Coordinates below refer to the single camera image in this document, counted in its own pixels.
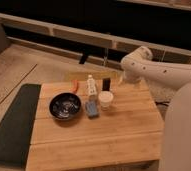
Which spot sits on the black eraser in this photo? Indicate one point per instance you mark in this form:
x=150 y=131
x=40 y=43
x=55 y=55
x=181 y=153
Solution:
x=106 y=84

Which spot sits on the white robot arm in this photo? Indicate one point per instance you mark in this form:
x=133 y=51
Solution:
x=139 y=64

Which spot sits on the white bottle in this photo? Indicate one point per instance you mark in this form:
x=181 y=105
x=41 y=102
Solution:
x=91 y=84

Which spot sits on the white cup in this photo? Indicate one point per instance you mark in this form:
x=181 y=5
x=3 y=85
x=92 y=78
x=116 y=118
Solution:
x=105 y=98

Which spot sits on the orange carrot toy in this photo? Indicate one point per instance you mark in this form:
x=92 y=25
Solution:
x=75 y=86

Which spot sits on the blue sponge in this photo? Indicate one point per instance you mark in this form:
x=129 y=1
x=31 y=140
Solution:
x=91 y=109

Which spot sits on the dark blue bowl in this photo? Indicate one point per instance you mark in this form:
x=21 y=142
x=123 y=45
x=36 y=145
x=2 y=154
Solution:
x=65 y=106

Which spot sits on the wooden table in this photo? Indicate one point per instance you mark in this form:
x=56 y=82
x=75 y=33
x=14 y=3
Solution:
x=129 y=131

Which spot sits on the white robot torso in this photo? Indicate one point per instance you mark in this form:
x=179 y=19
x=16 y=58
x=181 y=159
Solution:
x=176 y=145

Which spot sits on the dark green mat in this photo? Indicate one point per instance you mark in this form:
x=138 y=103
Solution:
x=17 y=125

